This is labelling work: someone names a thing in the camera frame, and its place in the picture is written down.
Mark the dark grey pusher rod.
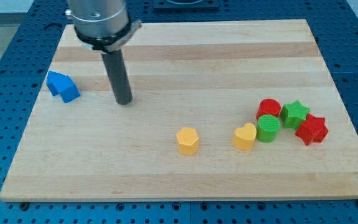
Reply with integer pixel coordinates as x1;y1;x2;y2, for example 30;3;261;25
102;49;132;105

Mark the yellow hexagon block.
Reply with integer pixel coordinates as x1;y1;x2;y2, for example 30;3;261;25
176;127;200;156

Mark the red cylinder block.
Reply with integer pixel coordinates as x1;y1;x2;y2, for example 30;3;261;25
256;98;282;119

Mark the green cylinder block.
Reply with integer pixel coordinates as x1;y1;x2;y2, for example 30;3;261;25
257;114;280;142

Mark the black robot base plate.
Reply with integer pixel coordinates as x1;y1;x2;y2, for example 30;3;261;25
152;0;219;11

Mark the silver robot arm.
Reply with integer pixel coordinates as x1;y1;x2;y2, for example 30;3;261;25
65;0;142;105

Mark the red star block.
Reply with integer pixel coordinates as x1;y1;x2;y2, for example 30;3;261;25
295;113;329;146

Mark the blue triangle block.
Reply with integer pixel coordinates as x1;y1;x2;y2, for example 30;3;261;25
47;71;66;96

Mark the wooden board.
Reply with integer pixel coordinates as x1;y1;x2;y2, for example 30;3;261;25
0;19;358;202

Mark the blue cube block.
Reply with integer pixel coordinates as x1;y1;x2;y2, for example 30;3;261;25
54;76;80;103

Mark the green star block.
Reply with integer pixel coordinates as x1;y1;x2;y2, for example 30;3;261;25
279;100;310;130

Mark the yellow heart block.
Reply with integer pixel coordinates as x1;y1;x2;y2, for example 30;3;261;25
232;123;257;151

